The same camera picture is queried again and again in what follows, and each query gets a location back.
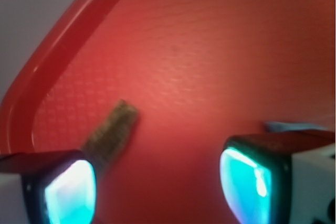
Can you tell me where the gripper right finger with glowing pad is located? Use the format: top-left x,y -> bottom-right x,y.
219,130 -> 335,223

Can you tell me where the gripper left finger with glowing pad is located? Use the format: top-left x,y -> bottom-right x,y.
1,150 -> 97,223

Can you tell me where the brown wood chip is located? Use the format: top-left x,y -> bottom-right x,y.
81,100 -> 139,167

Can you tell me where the blue sponge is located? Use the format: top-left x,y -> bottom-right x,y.
264,121 -> 326,132

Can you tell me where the red plastic tray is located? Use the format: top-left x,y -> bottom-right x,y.
1,0 -> 335,223

